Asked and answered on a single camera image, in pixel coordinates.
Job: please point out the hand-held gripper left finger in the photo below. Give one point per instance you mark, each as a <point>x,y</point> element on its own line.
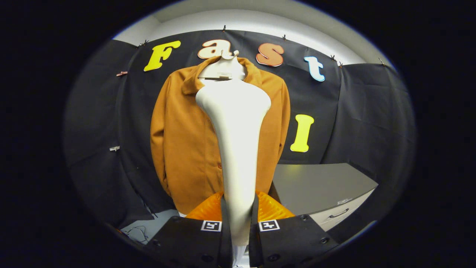
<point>186,242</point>

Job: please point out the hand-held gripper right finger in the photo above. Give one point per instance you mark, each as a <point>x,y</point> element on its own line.
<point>290,242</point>

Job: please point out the orange button shirt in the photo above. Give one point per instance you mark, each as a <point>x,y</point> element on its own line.
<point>182,141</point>

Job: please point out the white garment steamer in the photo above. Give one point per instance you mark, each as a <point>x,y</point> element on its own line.
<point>238,149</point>

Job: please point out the grey drawer cabinet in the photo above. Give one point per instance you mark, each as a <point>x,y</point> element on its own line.
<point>316,182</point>

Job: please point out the small white clip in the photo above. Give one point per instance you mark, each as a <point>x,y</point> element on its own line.
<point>114,148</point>

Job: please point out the black backdrop cloth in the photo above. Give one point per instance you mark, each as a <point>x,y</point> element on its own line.
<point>353,111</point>

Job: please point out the white mannequin torso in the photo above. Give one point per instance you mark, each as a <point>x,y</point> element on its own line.
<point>223,67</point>

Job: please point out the small pink clip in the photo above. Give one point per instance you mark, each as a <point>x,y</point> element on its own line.
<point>121,73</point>

